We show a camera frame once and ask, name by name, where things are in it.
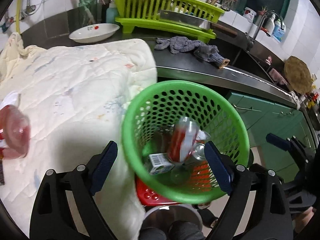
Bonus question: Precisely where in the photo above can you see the red cylindrical snack canister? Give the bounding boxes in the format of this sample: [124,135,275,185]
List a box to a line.
[1,91,31,159]

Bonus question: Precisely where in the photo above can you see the red cola can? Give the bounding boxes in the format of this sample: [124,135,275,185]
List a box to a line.
[168,116,211,164]

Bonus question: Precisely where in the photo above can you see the white milk carton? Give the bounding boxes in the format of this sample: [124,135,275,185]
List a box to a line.
[145,153,175,175]

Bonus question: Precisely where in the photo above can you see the person's right hand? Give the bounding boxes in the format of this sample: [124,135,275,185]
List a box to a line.
[295,206,316,233]

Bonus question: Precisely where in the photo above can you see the green cabinet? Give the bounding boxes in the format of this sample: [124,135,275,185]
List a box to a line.
[226,92,318,182]

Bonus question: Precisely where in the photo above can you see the round woven mat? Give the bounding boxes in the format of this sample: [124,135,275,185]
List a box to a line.
[284,56,312,94]

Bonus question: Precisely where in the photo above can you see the red plastic basket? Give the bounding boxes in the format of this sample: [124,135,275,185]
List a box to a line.
[135,161,223,206]

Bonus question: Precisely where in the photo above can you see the steel pot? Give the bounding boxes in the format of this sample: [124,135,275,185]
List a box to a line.
[141,204,203,234]

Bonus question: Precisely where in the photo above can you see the steel faucet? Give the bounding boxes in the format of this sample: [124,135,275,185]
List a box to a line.
[245,10,285,52]

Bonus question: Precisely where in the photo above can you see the cream quilted cloth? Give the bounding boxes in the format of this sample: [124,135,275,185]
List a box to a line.
[1,33,157,233]

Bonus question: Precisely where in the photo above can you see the green plastic basket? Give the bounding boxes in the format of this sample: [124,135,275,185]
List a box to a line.
[121,80,249,204]

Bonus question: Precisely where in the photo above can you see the grey rag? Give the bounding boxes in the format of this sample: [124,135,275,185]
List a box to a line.
[155,36,230,69]

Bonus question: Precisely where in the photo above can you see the white ceramic bowl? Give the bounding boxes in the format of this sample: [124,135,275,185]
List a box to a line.
[69,23,120,44]

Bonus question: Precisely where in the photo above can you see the green dish rack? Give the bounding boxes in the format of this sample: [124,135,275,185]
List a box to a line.
[114,0,225,43]

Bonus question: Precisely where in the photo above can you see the green detergent bottle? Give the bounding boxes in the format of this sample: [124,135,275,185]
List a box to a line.
[106,1,119,24]

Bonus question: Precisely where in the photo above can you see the green utensil holder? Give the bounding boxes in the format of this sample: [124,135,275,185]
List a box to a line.
[78,0,97,27]

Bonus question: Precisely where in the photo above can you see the yellow gas hose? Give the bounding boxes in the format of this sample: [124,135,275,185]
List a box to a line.
[15,0,24,34]

